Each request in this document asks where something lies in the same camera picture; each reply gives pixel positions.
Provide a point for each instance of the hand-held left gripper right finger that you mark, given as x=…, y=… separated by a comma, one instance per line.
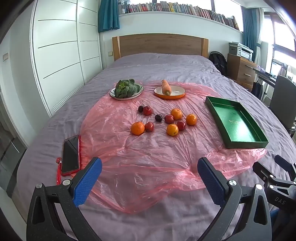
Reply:
x=211, y=183

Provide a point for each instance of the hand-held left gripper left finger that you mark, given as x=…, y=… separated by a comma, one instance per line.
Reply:
x=90, y=180

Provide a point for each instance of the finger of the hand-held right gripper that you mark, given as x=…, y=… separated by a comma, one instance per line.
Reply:
x=263, y=171
x=284, y=163

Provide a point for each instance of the green tray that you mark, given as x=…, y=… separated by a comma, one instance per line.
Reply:
x=235, y=122

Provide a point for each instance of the small red apple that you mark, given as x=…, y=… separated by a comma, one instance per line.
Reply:
x=169, y=119
x=181, y=125
x=147, y=110
x=149, y=126

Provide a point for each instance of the orange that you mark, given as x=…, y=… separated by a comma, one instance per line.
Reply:
x=176, y=114
x=137, y=128
x=172, y=129
x=191, y=119

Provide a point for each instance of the dark plum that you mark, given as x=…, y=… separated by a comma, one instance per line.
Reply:
x=140, y=108
x=158, y=117

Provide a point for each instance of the smartphone in red case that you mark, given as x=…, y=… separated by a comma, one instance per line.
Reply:
x=70, y=155

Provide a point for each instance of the pink plastic sheet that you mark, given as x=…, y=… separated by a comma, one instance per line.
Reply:
x=143, y=157

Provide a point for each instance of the grey chair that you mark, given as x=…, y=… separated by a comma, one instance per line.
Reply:
x=283, y=92

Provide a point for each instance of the dark shopping bag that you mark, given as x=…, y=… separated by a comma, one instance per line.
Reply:
x=256, y=89

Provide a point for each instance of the dark grey cabinet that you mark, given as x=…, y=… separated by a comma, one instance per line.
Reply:
x=11, y=157

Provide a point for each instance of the glass desk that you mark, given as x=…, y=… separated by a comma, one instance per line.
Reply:
x=266, y=74

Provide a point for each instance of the orange dish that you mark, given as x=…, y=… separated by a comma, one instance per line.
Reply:
x=178, y=91

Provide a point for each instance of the green bok choy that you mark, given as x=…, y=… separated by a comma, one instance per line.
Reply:
x=126, y=89

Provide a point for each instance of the white plate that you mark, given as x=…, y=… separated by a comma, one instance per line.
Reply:
x=138, y=92

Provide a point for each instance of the wooden dresser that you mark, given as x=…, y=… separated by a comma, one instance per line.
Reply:
x=240, y=69

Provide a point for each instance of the carrot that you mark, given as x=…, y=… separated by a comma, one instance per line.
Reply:
x=166, y=87

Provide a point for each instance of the black backpack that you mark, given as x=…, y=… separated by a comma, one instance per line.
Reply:
x=218, y=62

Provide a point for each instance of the grey printer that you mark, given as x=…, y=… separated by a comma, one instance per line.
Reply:
x=240, y=51

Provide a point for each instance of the bed with purple sheet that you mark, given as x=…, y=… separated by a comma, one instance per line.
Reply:
x=161, y=67

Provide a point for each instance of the white wardrobe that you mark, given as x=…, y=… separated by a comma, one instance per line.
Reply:
x=57, y=58

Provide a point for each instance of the window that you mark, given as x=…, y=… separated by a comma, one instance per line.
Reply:
x=284, y=34

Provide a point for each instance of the teal curtain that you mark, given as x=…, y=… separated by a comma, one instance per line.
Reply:
x=248, y=27
x=108, y=16

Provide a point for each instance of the wooden headboard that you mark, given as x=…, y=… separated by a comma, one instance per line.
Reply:
x=159, y=44

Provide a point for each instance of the row of books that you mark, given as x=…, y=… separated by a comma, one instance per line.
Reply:
x=175, y=7

